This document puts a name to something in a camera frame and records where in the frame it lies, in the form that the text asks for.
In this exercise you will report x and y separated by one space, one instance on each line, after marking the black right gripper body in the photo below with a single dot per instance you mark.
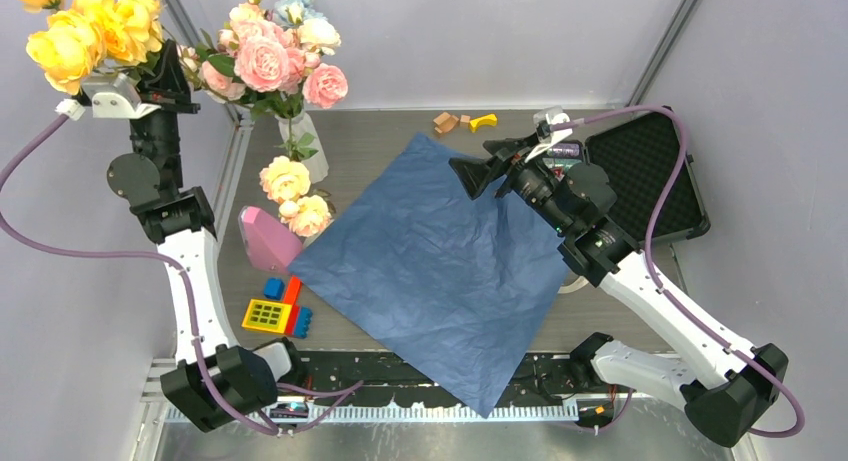
531 180

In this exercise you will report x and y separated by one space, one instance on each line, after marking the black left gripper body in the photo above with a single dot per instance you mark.
170 99

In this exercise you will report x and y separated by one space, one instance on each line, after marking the yellow flower stems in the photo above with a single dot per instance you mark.
85 37

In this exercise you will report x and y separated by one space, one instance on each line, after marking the dark blue wrapping paper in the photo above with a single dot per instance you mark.
456 287

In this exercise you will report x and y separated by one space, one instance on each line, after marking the cream satin ribbon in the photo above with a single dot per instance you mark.
573 286

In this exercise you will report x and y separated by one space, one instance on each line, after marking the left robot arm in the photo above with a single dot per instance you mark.
215 381

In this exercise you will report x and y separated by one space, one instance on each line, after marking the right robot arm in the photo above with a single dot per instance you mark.
721 381

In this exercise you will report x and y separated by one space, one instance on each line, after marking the pink flowers in vase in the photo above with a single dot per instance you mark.
269 60

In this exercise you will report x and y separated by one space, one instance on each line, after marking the white ribbed vase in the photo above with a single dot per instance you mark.
301 142

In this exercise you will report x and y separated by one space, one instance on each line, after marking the yellow wooden arch block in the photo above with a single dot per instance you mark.
489 120

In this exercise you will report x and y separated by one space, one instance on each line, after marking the black poker chip case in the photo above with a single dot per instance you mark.
638 157

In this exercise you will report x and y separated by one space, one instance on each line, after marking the orange toy bar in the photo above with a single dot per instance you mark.
290 299

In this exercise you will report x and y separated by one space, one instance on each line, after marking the blue studded toy brick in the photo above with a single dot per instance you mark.
300 321

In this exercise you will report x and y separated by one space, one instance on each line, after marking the yellow grid toy block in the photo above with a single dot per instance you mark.
264 316

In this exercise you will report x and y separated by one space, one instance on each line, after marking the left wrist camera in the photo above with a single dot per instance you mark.
115 97

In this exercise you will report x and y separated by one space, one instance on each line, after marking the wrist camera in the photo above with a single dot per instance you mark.
115 97
546 122

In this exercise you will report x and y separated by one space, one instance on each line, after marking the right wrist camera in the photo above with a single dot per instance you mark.
546 122

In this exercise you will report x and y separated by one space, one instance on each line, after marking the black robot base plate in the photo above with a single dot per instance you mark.
541 379

